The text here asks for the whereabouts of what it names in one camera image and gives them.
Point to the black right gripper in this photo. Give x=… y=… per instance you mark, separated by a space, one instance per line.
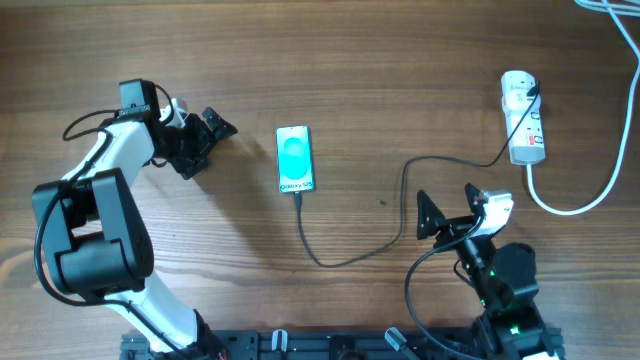
x=455 y=228

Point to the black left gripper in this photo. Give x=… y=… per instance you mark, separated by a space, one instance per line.
x=203 y=141

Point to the smartphone with teal screen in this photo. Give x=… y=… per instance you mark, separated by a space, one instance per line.
x=294 y=159

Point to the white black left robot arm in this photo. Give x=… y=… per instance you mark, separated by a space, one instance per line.
x=92 y=248

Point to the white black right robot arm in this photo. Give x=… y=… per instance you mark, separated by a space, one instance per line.
x=503 y=278

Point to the white usb charger plug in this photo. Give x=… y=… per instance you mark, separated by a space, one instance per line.
x=518 y=100

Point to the white power strip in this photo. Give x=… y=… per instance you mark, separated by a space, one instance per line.
x=526 y=142

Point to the black mounting rail base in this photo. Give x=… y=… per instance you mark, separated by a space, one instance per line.
x=251 y=344

